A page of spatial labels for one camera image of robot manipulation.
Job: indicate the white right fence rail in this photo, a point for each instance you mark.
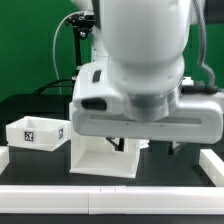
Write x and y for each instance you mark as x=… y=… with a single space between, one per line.
x=213 y=166

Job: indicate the white front fence rail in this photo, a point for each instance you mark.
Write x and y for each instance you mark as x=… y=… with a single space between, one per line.
x=111 y=200

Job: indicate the white left fence rail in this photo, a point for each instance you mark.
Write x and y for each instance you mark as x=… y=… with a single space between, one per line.
x=4 y=158

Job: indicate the white drawer cabinet frame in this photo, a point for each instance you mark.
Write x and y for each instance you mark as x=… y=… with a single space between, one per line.
x=96 y=156

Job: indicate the white drawer with knob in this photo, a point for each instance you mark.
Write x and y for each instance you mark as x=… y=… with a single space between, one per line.
x=38 y=133

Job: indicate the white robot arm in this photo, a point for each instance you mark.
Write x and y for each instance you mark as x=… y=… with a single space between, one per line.
x=149 y=34

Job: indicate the black camera on stand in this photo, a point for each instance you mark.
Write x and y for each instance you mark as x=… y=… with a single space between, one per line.
x=82 y=23

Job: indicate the white fence rail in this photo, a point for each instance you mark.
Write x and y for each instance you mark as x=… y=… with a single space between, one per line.
x=111 y=200
x=213 y=166
x=4 y=158

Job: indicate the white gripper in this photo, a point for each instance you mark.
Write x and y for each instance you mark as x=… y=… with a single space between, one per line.
x=137 y=103

